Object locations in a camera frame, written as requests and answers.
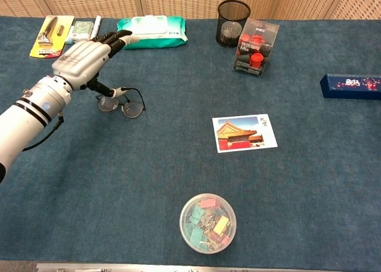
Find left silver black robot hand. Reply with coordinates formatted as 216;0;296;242
52;30;140;98

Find thin-framed eyeglasses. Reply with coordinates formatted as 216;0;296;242
95;87;146;119

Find small green white packet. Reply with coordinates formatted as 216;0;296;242
64;20;93;45

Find white marker with red cap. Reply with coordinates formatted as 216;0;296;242
89;15;102;40

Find yellow razor blister pack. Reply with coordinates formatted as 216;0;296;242
29;15;76;60

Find woven rattan folding screen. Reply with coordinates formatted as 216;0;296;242
0;0;381;20

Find green white wet wipes pack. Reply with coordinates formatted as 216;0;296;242
115;15;189;50

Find teal felt table cloth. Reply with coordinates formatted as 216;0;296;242
0;15;381;268

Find black mesh pen holder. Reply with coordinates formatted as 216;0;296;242
216;0;252;49

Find clear box of red black cups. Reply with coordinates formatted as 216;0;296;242
233;18;280;79

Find palace photo postcard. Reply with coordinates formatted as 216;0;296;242
211;113;279;154

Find teal binder clip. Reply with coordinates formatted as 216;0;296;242
189;205;206;225
190;227;209;251

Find pink binder clip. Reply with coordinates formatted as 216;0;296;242
199;198;221;209

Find clear round tub of clips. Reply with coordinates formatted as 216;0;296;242
179;193;238;255

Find yellow binder clip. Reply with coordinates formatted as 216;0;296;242
212;215;230;236

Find dark blue printed box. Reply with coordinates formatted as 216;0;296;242
319;73;381;100

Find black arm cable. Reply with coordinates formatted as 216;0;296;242
22;111;65;152

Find aluminium rail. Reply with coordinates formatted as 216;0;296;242
35;262;343;272

